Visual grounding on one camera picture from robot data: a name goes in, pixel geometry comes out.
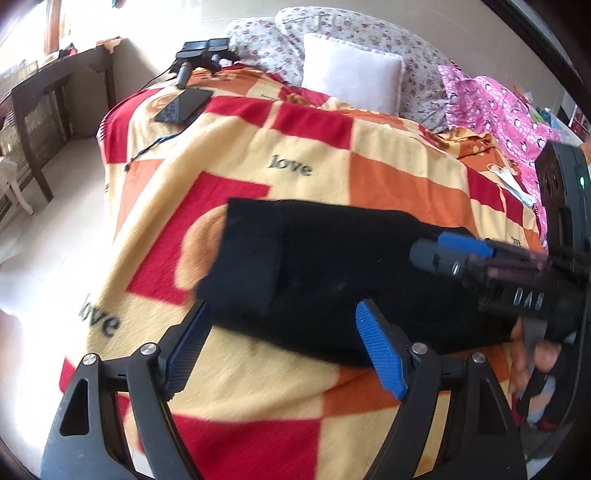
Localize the blue face mask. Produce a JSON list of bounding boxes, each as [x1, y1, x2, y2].
[[503, 178, 539, 208]]

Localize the white chair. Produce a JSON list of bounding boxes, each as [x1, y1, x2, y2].
[[0, 152, 35, 217]]

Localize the black smartphone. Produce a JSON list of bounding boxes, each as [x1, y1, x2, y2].
[[154, 88, 214, 124]]

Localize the white face mask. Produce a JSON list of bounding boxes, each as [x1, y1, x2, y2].
[[485, 161, 520, 185]]

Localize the black handheld device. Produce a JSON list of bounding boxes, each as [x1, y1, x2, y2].
[[171, 38, 241, 89]]

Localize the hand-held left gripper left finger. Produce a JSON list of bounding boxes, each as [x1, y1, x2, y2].
[[41, 300, 213, 480]]

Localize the black pants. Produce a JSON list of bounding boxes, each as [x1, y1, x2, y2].
[[196, 198, 520, 370]]

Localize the white pillow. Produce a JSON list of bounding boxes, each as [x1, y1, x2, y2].
[[301, 32, 406, 116]]

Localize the person's right hand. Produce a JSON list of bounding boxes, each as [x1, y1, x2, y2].
[[508, 318, 564, 395]]

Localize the blue cord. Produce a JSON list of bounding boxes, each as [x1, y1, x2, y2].
[[124, 121, 190, 172]]

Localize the red orange checkered blanket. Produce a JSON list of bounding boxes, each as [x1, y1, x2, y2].
[[60, 62, 550, 480]]

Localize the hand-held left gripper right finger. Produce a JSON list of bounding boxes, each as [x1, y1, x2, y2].
[[355, 299, 528, 480]]

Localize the dark wooden desk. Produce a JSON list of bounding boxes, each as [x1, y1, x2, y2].
[[0, 44, 117, 204]]

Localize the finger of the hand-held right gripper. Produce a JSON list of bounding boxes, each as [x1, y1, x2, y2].
[[410, 237, 546, 289], [436, 232, 546, 265]]

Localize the pink penguin quilt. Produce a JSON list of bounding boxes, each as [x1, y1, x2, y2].
[[436, 62, 561, 204]]

